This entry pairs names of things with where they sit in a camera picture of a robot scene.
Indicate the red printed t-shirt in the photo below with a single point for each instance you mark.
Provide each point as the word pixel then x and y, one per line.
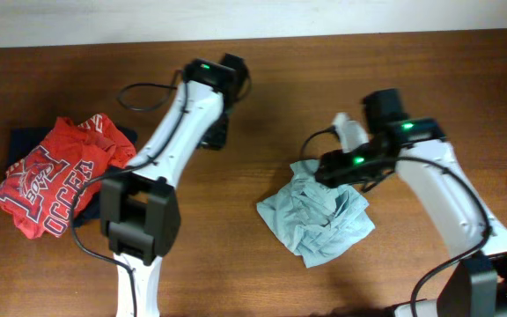
pixel 55 176

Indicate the dark navy folded garment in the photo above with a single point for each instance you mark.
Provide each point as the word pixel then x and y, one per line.
pixel 24 141

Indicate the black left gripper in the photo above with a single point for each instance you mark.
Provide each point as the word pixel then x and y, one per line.
pixel 215 133

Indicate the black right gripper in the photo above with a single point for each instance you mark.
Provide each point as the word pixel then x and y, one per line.
pixel 336 170

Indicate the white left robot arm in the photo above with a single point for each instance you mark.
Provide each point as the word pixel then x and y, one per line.
pixel 139 211

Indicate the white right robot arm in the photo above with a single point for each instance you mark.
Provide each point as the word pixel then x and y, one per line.
pixel 473 282

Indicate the light blue t-shirt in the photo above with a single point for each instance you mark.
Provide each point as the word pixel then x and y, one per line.
pixel 313 221

